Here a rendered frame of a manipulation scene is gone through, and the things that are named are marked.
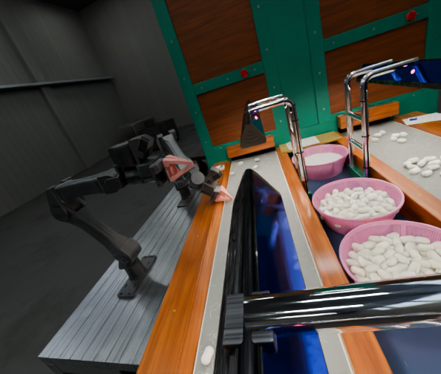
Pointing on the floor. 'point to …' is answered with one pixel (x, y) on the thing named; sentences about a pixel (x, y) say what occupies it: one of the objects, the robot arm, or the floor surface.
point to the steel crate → (159, 130)
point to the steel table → (133, 125)
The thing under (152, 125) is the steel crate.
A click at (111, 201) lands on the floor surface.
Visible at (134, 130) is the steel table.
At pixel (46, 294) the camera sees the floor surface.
